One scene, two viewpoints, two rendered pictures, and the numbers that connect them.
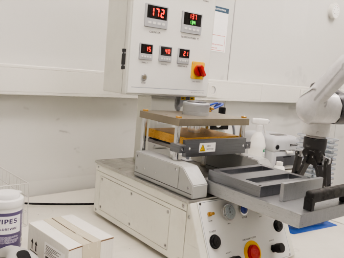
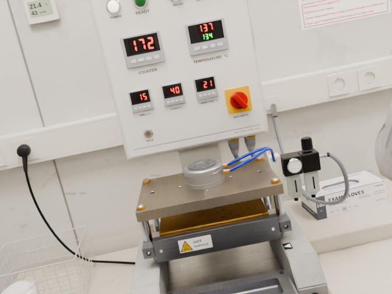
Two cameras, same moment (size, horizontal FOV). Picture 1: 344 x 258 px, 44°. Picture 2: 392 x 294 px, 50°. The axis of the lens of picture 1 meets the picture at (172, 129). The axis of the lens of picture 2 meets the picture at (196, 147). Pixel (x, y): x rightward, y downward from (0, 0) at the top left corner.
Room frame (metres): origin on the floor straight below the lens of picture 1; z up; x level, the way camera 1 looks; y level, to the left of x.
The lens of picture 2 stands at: (0.61, -0.57, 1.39)
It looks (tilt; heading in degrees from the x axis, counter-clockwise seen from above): 14 degrees down; 39
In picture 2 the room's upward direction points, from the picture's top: 11 degrees counter-clockwise
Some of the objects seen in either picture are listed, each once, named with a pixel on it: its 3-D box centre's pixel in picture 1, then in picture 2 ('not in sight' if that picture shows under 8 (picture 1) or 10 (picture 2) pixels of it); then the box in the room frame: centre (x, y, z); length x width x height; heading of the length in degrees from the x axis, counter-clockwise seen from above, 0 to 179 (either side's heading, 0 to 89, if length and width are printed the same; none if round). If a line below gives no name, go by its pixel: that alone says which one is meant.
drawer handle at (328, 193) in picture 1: (328, 196); not in sight; (0.88, -0.35, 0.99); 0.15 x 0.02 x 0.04; 129
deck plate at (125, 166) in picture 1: (182, 173); (219, 254); (1.26, -0.04, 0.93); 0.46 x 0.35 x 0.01; 39
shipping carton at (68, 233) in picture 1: (69, 247); not in sight; (0.95, 0.22, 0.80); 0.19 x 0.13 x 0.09; 42
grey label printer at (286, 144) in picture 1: (269, 149); not in sight; (2.14, -0.50, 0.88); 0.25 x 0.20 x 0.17; 36
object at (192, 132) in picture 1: (196, 129); (213, 201); (1.23, -0.07, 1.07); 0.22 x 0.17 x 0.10; 129
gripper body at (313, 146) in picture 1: (314, 150); not in sight; (1.40, -0.48, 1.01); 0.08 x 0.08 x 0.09
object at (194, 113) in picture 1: (192, 121); (216, 186); (1.27, -0.06, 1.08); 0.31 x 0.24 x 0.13; 129
